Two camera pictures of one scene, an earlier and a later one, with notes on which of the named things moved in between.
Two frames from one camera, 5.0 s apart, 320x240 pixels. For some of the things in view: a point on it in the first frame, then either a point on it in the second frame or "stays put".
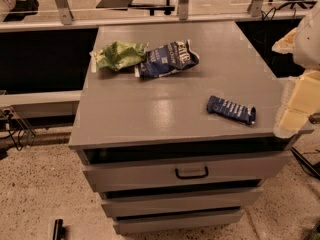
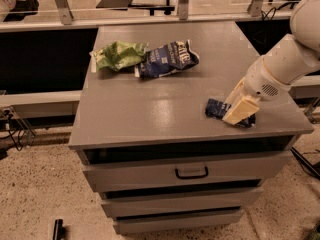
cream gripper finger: x=300 y=100 → x=241 y=110
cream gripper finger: x=286 y=45 → x=237 y=94
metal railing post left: x=64 y=6 stays put
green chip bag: x=114 y=55 stays put
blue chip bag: x=166 y=59 stays put
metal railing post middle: x=183 y=0 stays put
